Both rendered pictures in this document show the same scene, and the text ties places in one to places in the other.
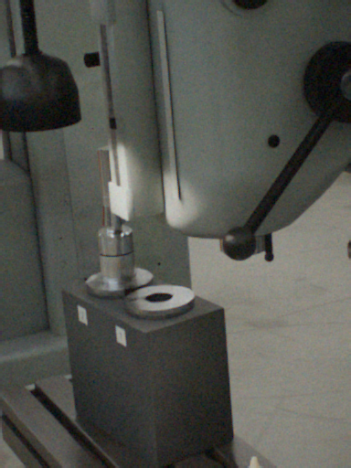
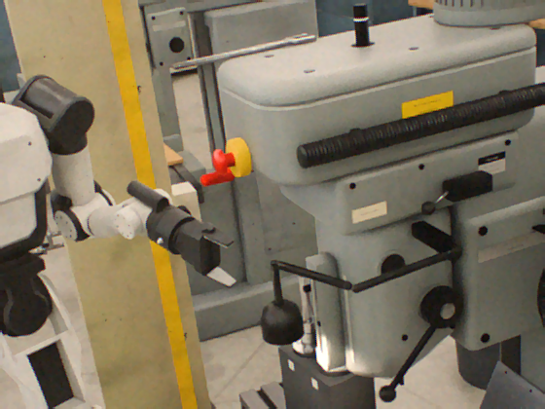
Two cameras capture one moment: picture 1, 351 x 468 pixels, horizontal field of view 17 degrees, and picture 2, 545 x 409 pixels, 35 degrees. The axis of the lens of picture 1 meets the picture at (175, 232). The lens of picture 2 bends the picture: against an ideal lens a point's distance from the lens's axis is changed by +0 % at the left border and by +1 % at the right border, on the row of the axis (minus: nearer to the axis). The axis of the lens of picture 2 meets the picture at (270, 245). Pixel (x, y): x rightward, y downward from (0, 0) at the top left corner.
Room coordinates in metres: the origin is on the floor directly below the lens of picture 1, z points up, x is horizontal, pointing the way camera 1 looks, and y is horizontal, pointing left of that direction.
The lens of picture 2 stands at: (-0.23, 0.02, 2.18)
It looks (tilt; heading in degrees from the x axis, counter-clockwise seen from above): 24 degrees down; 4
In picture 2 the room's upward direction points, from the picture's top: 8 degrees counter-clockwise
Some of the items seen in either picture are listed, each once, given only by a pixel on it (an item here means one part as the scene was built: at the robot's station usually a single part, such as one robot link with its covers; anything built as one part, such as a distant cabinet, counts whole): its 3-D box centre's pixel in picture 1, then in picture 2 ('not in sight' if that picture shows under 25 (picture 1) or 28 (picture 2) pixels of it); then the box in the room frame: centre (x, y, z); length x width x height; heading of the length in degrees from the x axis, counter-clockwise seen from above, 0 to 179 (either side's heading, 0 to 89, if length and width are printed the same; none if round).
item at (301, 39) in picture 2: not in sight; (243, 51); (1.15, 0.12, 1.89); 0.24 x 0.04 x 0.01; 116
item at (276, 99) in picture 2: not in sight; (375, 92); (1.13, -0.08, 1.81); 0.47 x 0.26 x 0.16; 115
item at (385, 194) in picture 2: not in sight; (394, 165); (1.14, -0.11, 1.68); 0.34 x 0.24 x 0.10; 115
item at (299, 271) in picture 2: not in sight; (316, 276); (0.95, 0.04, 1.58); 0.17 x 0.01 x 0.01; 47
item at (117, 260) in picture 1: (117, 258); (309, 332); (1.50, 0.08, 1.16); 0.05 x 0.05 x 0.06
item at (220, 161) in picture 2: not in sight; (224, 161); (1.02, 0.16, 1.76); 0.04 x 0.03 x 0.04; 25
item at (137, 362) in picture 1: (144, 358); (327, 388); (1.46, 0.05, 1.03); 0.22 x 0.12 x 0.20; 32
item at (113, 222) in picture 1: (110, 189); (306, 296); (1.50, 0.08, 1.25); 0.03 x 0.03 x 0.11
